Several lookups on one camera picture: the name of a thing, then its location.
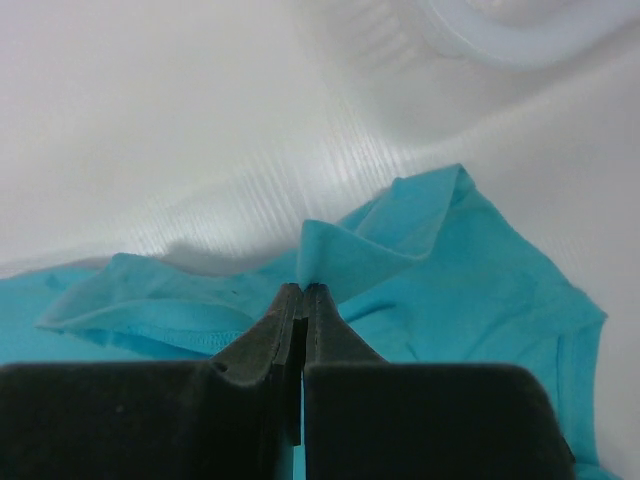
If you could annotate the teal t shirt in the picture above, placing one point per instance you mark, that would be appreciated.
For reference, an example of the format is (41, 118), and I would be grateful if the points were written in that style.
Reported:
(428, 271)

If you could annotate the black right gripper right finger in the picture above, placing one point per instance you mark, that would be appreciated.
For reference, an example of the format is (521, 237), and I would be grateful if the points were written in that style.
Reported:
(367, 418)

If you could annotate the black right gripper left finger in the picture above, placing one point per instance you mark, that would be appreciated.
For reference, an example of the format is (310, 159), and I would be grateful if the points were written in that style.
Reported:
(235, 415)

